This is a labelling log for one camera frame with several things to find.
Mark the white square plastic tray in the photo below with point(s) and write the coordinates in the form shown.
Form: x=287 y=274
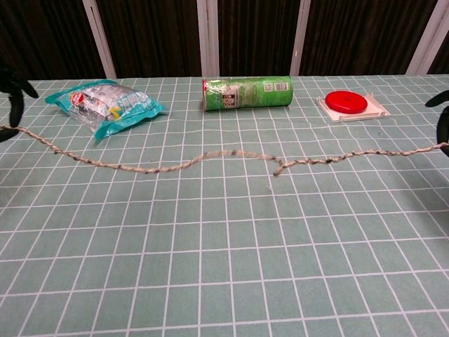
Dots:
x=378 y=109

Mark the teal plastic snack bag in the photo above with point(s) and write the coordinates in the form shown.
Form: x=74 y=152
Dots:
x=105 y=105

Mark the red round disc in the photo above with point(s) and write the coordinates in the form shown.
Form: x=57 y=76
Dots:
x=346 y=101

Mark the green white checkered tablecloth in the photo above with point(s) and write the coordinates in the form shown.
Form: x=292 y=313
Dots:
x=245 y=245

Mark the green cylindrical chips can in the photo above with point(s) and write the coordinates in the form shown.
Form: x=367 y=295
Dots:
x=252 y=92

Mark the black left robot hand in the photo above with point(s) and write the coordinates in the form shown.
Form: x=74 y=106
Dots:
x=14 y=105

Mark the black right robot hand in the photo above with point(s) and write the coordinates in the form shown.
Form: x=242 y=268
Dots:
x=442 y=126

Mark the white slotted vertical post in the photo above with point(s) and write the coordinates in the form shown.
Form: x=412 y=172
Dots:
x=428 y=38
x=101 y=38
x=208 y=35
x=299 y=38

